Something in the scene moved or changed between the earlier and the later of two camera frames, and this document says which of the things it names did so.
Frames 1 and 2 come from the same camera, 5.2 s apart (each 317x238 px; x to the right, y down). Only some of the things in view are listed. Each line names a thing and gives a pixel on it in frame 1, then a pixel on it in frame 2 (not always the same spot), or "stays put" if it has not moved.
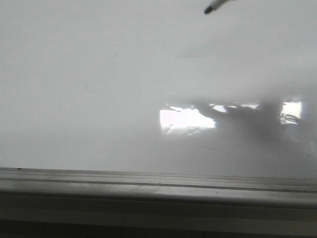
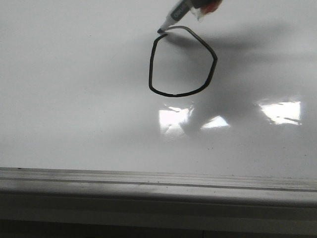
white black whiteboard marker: (214, 4) → (182, 10)
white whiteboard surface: (160, 87) stays put
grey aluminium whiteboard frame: (35, 195) stays put
